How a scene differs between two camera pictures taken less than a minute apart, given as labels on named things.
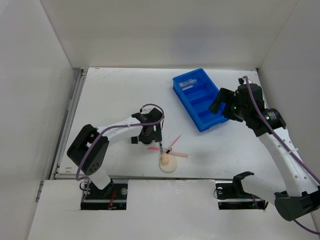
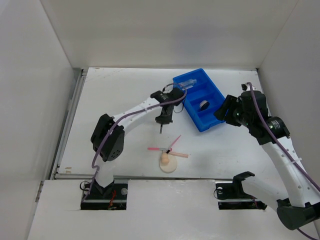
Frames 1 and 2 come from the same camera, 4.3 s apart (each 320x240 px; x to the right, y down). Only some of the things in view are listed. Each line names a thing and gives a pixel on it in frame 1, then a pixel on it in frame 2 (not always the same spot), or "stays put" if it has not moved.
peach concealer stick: x=179 y=154 stays put
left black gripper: x=155 y=136 to x=164 y=120
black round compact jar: x=146 y=142 to x=204 y=105
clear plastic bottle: x=187 y=84 stays put
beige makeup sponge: x=165 y=159 stays put
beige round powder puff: x=171 y=166 stays put
